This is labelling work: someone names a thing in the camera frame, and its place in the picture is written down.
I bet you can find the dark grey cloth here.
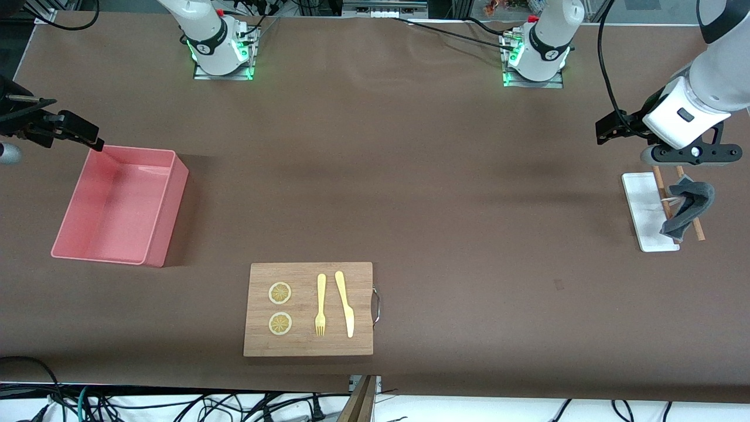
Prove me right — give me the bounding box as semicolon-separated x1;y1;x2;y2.
659;179;715;241

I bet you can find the pink plastic bin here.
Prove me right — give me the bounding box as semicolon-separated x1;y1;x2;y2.
50;145;190;268

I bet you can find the white rectangular tray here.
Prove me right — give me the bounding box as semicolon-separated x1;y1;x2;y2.
622;172;680;253

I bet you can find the brown table cover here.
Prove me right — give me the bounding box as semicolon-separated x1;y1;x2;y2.
0;11;750;405

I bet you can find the yellow plastic fork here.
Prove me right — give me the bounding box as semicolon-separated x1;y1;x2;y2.
315;274;327;337

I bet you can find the wooden cutting board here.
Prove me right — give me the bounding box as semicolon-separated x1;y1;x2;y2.
243;262;374;357

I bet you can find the yellow plastic knife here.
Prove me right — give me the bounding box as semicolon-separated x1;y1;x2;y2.
335;271;355;339

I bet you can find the wooden plank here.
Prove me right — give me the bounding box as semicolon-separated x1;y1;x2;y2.
337;375;376;422

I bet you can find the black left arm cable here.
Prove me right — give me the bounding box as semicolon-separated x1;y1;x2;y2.
596;0;633;121

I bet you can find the black cable across table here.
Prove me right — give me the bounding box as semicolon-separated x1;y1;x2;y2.
390;16;519;52

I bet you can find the black looped floor cable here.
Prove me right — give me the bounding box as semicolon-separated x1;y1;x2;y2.
0;356;62;411

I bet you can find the black plug with cable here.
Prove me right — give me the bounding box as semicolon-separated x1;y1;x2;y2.
258;392;326;421

